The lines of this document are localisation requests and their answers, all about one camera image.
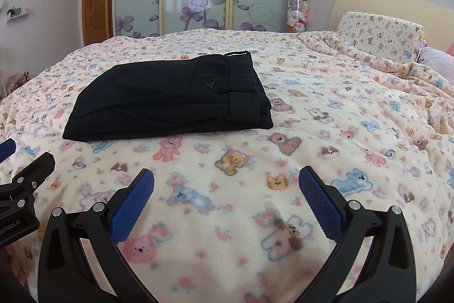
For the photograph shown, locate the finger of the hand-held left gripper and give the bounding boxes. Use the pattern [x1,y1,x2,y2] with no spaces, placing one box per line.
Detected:
[0,152,56,199]
[0,139,18,164]

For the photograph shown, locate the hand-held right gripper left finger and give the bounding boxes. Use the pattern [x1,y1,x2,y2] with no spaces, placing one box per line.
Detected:
[37,168,155,303]

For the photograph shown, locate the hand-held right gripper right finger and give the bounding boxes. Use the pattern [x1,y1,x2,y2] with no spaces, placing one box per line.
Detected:
[299,166,421,303]

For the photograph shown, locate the black pants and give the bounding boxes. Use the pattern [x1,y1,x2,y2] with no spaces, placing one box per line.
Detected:
[62,50,274,143]

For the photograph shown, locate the brown plush toy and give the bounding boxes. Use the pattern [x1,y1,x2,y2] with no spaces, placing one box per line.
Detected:
[5,72,31,95]

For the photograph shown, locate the bear-print fleece blanket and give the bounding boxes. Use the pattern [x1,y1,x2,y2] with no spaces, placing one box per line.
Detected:
[0,28,454,303]

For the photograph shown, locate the small-print quilt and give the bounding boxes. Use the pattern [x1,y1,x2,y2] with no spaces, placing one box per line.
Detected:
[296,29,454,135]

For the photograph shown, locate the wooden door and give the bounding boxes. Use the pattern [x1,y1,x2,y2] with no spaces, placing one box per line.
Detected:
[82,0,115,48]

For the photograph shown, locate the bear-print pillow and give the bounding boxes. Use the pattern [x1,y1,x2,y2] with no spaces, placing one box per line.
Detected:
[335,11,425,64]

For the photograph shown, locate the lilac pillow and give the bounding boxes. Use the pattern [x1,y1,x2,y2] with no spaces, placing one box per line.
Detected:
[418,40,454,76]

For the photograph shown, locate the clear tube of plush toys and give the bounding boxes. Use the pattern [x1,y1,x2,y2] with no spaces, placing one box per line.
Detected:
[285,0,312,34]

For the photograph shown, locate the beige headboard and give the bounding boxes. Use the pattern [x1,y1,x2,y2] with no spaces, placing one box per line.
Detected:
[330,0,454,52]

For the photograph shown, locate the white wall shelf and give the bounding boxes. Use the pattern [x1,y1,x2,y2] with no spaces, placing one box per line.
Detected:
[6,6,31,22]

